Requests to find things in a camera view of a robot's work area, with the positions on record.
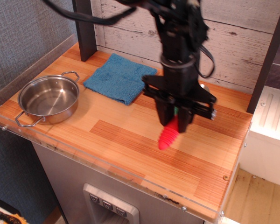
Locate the white toy sink unit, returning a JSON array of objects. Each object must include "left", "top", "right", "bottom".
[{"left": 238, "top": 35, "right": 280, "bottom": 189}]

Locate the dark right frame post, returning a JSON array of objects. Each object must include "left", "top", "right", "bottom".
[{"left": 246, "top": 16, "right": 280, "bottom": 114}]

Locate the stainless steel pot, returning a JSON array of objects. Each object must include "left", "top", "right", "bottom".
[{"left": 15, "top": 71, "right": 80, "bottom": 127}]

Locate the green toy broccoli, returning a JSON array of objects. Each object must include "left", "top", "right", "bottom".
[{"left": 174, "top": 107, "right": 179, "bottom": 115}]

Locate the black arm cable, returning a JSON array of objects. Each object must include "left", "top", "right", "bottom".
[{"left": 43, "top": 0, "right": 137, "bottom": 26}]

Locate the dark left frame post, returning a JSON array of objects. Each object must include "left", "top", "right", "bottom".
[{"left": 72, "top": 0, "right": 97, "bottom": 62}]

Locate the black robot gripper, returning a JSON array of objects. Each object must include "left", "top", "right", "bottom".
[{"left": 142, "top": 63, "right": 217, "bottom": 133}]

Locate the dark frame post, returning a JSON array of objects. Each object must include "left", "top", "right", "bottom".
[
  {"left": 72, "top": 0, "right": 97, "bottom": 62},
  {"left": 246, "top": 16, "right": 280, "bottom": 114}
]

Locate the yellow object bottom left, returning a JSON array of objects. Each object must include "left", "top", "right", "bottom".
[{"left": 3, "top": 214, "right": 27, "bottom": 224}]

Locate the grey toy fridge cabinet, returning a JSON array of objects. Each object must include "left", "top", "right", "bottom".
[{"left": 33, "top": 143, "right": 204, "bottom": 224}]

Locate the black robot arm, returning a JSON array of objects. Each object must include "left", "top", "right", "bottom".
[{"left": 141, "top": 0, "right": 217, "bottom": 133}]

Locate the blue folded towel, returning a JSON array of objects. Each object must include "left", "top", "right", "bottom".
[{"left": 84, "top": 53, "right": 157, "bottom": 105}]

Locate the clear acrylic edge guard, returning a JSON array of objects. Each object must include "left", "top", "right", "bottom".
[{"left": 0, "top": 107, "right": 252, "bottom": 223}]

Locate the red handled metal spoon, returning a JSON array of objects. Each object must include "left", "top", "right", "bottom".
[{"left": 158, "top": 83, "right": 212, "bottom": 150}]

